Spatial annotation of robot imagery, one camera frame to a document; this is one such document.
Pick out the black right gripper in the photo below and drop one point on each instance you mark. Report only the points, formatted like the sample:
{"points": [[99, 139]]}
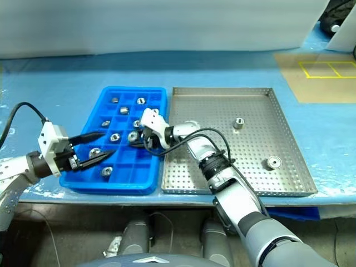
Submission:
{"points": [[148, 139]]}

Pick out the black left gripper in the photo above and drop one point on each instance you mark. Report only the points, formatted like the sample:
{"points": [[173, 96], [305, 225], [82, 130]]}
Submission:
{"points": [[65, 160]]}

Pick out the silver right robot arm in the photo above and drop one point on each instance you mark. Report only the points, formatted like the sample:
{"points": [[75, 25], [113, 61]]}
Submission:
{"points": [[236, 194]]}

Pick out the blue compartment tray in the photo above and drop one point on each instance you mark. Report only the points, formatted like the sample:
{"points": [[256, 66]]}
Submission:
{"points": [[125, 173]]}

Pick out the dark grey rounded leg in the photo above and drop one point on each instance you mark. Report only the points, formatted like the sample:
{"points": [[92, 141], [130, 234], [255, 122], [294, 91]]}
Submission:
{"points": [[217, 239], [136, 236]]}

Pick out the white robot foot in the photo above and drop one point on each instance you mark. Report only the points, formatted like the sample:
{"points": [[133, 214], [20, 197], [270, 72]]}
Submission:
{"points": [[112, 247]]}

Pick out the perforated metal tray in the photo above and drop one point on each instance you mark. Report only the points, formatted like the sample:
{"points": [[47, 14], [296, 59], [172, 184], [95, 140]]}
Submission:
{"points": [[250, 144]]}

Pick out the grey robot torso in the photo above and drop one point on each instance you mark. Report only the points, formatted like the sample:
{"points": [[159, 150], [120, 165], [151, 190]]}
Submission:
{"points": [[150, 261]]}

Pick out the brown table mat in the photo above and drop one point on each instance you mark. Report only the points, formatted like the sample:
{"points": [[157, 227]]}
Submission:
{"points": [[320, 89]]}

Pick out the white round cap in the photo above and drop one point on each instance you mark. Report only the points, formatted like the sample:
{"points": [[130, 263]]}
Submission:
{"points": [[335, 27]]}

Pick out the white leaning panel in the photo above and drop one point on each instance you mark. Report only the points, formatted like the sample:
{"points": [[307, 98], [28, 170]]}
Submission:
{"points": [[345, 36]]}

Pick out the black bag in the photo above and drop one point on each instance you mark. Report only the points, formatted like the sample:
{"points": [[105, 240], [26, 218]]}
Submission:
{"points": [[333, 14]]}

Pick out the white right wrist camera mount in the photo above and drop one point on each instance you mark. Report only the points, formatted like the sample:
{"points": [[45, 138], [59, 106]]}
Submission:
{"points": [[151, 119]]}

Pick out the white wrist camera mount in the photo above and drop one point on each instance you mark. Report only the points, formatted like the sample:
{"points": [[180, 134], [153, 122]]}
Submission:
{"points": [[47, 139], [151, 119]]}

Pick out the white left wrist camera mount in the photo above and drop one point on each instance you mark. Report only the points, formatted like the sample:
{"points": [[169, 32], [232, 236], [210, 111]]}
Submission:
{"points": [[47, 139]]}

